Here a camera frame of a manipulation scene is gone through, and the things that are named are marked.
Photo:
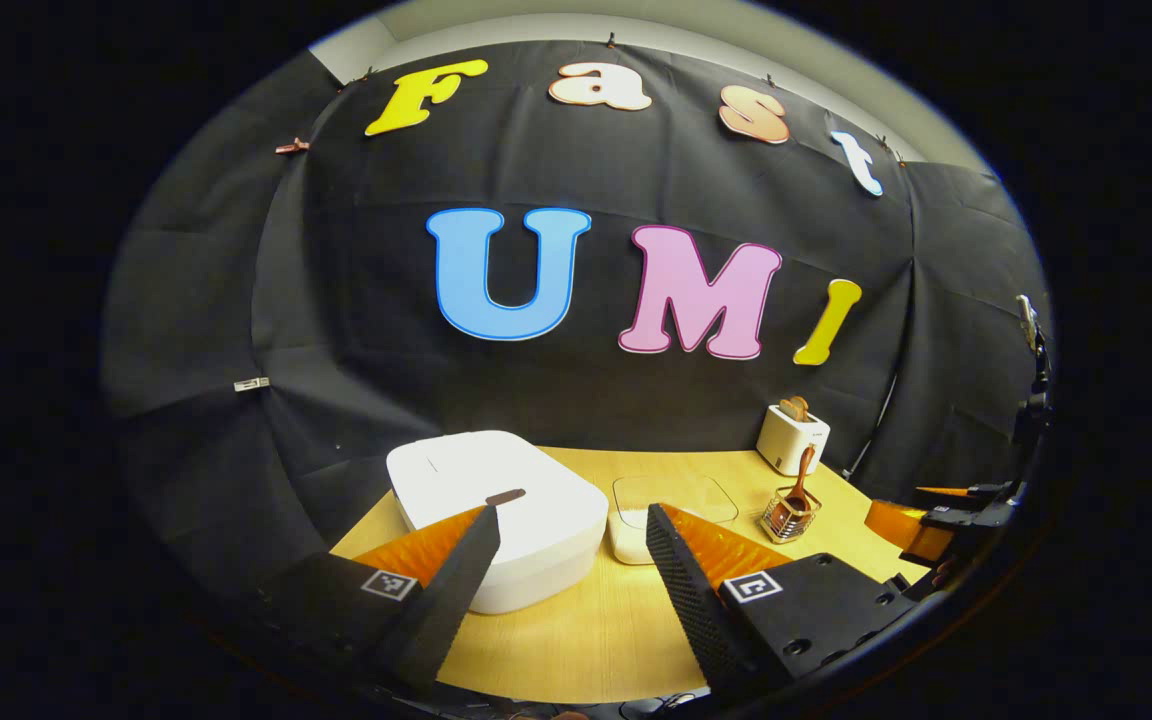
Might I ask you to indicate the toasted bread slice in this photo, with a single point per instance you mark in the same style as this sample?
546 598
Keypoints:
787 408
801 406

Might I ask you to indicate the brown wooden spoon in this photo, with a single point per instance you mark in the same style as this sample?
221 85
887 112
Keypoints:
799 490

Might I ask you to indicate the white toaster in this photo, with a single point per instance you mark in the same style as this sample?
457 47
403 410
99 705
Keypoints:
791 445

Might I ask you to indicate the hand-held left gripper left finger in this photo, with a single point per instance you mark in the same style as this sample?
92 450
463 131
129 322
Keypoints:
451 610

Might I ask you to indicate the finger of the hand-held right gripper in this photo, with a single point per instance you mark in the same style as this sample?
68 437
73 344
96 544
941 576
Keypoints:
901 530
956 491

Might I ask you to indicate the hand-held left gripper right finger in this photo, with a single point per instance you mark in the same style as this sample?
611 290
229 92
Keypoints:
686 600

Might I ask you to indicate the white rice cooker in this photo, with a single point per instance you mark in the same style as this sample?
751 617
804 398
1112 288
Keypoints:
496 480

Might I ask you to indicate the white cloth clip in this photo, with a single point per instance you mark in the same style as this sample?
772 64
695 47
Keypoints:
251 384

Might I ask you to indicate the copper cloth clip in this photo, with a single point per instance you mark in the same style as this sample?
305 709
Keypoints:
291 146

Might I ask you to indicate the black backdrop cloth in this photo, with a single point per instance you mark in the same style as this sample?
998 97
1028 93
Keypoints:
556 390

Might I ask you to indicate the clear plastic container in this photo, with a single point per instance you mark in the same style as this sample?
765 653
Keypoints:
676 495

